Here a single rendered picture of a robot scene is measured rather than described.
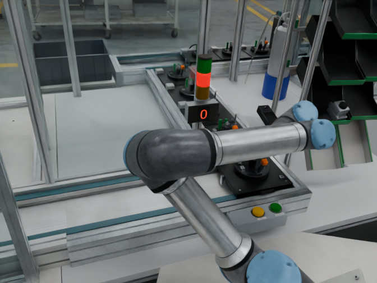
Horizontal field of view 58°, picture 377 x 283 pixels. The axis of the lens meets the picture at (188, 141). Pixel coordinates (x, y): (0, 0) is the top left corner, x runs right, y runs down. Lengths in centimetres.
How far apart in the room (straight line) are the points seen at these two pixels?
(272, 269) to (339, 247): 54
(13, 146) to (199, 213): 118
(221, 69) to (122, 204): 148
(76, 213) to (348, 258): 96
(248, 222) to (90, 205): 57
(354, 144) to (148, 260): 96
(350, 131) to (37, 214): 128
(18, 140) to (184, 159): 129
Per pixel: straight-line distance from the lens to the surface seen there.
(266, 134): 80
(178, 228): 119
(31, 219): 132
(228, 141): 73
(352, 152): 158
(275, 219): 126
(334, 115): 138
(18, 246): 108
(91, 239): 115
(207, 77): 122
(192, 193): 84
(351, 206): 156
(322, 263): 130
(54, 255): 119
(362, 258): 138
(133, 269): 118
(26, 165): 168
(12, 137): 191
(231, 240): 92
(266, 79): 224
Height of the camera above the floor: 181
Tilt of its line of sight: 33 degrees down
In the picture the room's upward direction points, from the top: 3 degrees clockwise
